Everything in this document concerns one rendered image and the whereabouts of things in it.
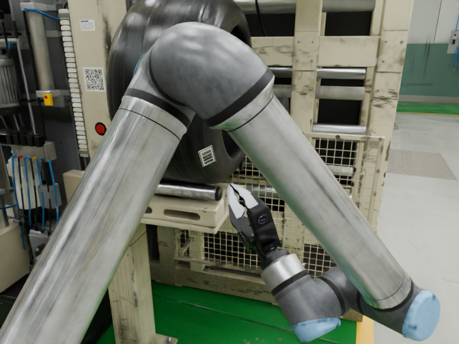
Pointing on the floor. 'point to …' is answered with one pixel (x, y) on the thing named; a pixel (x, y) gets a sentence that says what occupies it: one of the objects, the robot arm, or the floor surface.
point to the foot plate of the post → (165, 339)
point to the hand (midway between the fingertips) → (232, 187)
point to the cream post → (97, 56)
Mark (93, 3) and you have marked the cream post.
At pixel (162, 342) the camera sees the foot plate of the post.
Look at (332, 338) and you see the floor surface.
